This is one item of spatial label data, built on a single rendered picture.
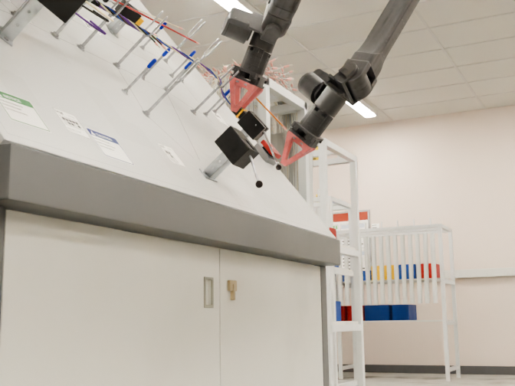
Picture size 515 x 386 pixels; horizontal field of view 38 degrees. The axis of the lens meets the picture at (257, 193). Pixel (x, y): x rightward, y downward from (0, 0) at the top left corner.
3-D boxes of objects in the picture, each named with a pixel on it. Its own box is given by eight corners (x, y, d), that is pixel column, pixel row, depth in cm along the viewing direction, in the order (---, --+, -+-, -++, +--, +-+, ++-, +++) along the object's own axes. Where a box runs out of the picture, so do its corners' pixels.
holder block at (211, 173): (230, 210, 134) (269, 172, 132) (192, 161, 138) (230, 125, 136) (241, 213, 138) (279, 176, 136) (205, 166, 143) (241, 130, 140)
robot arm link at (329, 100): (339, 89, 164) (354, 100, 168) (323, 76, 169) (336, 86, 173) (320, 115, 166) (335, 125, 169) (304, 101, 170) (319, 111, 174)
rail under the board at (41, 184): (341, 265, 189) (339, 240, 190) (8, 199, 83) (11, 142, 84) (320, 266, 191) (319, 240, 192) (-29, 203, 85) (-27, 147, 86)
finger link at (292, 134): (269, 155, 170) (293, 122, 168) (276, 155, 177) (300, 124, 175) (292, 174, 169) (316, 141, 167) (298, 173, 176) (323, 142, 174)
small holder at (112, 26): (86, 8, 163) (107, -15, 162) (115, 31, 170) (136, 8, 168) (91, 18, 160) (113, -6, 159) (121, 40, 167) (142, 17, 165)
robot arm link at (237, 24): (283, 31, 163) (289, 4, 167) (234, 10, 160) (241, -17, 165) (263, 63, 172) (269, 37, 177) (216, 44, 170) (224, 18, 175)
